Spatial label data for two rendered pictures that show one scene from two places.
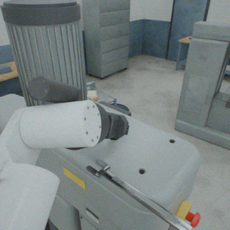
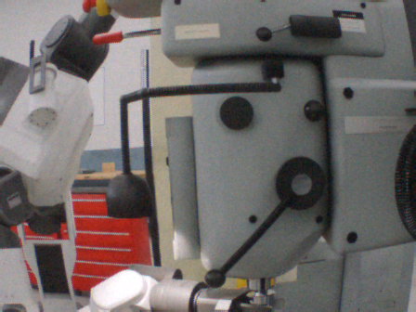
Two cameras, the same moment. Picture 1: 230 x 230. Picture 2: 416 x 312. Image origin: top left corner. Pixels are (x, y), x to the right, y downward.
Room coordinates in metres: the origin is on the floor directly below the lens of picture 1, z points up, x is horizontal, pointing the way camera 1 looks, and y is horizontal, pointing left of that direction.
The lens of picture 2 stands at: (1.24, -0.69, 1.55)
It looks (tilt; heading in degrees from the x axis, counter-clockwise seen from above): 3 degrees down; 141
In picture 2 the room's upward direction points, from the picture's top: 3 degrees counter-clockwise
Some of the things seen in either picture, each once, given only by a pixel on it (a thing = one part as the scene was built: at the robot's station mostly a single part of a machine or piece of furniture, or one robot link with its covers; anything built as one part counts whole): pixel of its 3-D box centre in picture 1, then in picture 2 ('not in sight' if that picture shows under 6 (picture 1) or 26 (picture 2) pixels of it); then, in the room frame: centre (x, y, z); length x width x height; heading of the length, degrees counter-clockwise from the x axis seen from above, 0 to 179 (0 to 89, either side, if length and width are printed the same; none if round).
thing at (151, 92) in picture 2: not in sight; (212, 88); (0.58, -0.16, 1.58); 0.17 x 0.01 x 0.01; 60
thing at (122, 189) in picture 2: not in sight; (128, 194); (0.39, -0.16, 1.44); 0.07 x 0.07 x 0.06
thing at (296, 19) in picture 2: not in sight; (299, 29); (0.63, -0.04, 1.66); 0.12 x 0.04 x 0.04; 50
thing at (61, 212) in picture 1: (80, 195); (374, 160); (0.61, 0.15, 1.47); 0.24 x 0.19 x 0.26; 140
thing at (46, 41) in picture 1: (51, 61); not in sight; (0.64, 0.19, 2.05); 0.20 x 0.20 x 0.32
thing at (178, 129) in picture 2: not in sight; (183, 189); (0.41, -0.08, 1.45); 0.04 x 0.04 x 0.21; 50
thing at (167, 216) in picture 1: (133, 192); not in sight; (0.29, -0.04, 1.89); 0.24 x 0.04 x 0.01; 48
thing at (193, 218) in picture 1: (192, 218); (91, 2); (0.32, -0.19, 1.76); 0.04 x 0.03 x 0.04; 140
